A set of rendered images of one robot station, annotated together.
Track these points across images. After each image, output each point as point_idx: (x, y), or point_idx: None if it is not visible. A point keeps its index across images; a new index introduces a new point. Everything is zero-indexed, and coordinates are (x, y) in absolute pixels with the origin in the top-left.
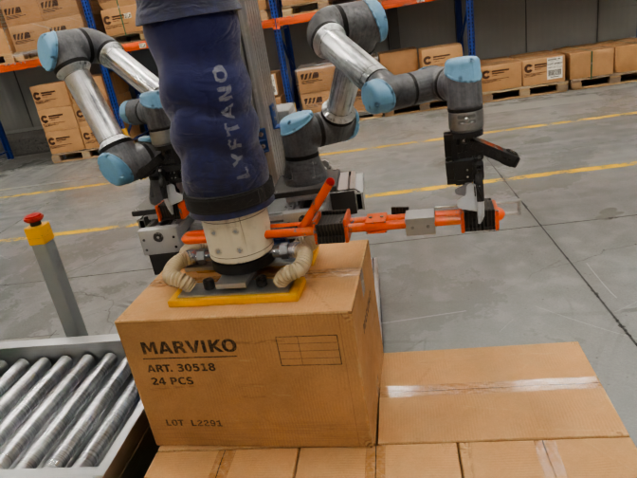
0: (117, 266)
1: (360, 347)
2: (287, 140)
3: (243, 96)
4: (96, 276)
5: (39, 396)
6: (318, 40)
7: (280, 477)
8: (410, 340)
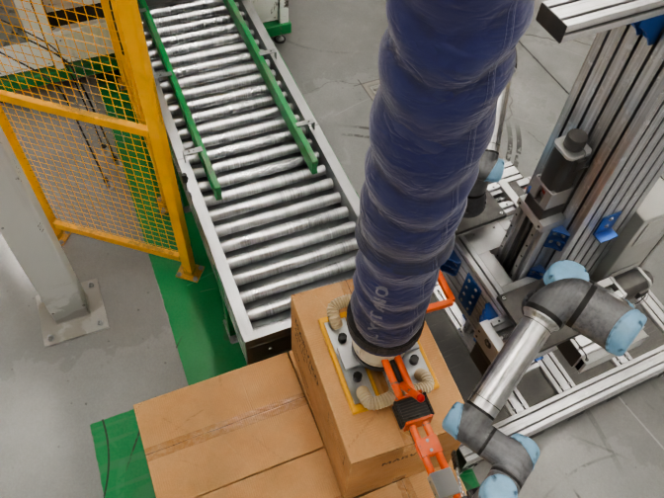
0: (563, 70)
1: (359, 472)
2: (541, 283)
3: (396, 308)
4: (538, 65)
5: (304, 227)
6: (525, 311)
7: (295, 448)
8: (607, 439)
